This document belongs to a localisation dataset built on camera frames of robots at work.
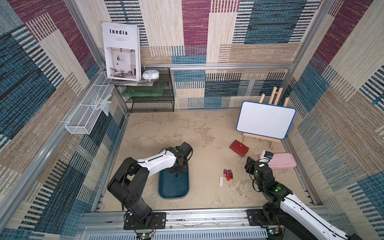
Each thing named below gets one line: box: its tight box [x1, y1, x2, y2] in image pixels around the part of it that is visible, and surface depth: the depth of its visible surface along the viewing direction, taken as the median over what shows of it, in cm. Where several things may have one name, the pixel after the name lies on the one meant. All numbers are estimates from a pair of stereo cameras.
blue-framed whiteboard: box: [236, 101, 297, 140], surface depth 93 cm
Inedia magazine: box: [101, 21, 142, 82], surface depth 79 cm
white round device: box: [142, 69, 160, 80], surface depth 89 cm
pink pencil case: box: [268, 152, 297, 169], surface depth 92 cm
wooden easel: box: [242, 86, 290, 149], surface depth 95 cm
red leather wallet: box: [229, 139, 250, 157], surface depth 100 cm
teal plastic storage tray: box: [158, 160, 190, 200], surface depth 83 cm
